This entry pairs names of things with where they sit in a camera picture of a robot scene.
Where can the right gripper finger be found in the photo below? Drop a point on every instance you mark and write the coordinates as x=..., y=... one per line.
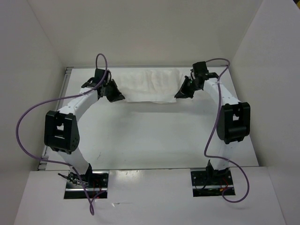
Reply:
x=185, y=88
x=188, y=95

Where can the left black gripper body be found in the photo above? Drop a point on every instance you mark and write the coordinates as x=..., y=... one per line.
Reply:
x=106, y=86

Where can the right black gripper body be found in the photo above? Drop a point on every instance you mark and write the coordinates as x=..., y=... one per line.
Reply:
x=197, y=88

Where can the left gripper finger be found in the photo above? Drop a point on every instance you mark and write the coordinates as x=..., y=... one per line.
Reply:
x=113, y=98
x=115, y=90

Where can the white pleated skirt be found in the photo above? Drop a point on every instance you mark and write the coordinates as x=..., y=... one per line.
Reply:
x=150, y=85

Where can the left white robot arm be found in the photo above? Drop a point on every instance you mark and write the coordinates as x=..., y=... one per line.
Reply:
x=61, y=126

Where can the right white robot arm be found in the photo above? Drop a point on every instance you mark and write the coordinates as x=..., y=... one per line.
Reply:
x=232, y=122

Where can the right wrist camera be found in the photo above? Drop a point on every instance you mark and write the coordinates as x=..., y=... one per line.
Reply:
x=211, y=75

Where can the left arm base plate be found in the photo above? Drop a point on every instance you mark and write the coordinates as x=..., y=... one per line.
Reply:
x=96, y=188

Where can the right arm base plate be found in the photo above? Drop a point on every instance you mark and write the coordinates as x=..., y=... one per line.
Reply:
x=205, y=186

